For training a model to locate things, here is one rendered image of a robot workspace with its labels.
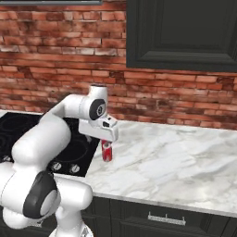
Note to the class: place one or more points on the silver hob knob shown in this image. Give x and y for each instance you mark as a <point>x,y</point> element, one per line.
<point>56,166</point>
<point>6,158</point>
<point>74,168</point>

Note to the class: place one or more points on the red soda can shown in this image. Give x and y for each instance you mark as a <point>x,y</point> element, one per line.
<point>106,151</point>

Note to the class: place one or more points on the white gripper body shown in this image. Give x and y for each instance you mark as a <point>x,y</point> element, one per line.
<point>98,132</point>

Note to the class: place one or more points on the dark drawer front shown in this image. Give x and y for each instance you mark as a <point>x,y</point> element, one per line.
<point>172,220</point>

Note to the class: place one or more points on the grey extractor hood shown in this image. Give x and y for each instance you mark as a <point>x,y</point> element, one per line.
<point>51,2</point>

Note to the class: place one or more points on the dark wall cupboard door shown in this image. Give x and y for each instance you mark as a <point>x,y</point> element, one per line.
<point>182,32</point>

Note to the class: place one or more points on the dark base cupboard door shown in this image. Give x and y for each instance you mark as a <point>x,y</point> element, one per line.
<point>98,217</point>

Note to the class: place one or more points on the black hob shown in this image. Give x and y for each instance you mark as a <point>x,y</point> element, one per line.
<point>77,148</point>

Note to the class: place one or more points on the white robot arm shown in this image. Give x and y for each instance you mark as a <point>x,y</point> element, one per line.
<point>40,145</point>

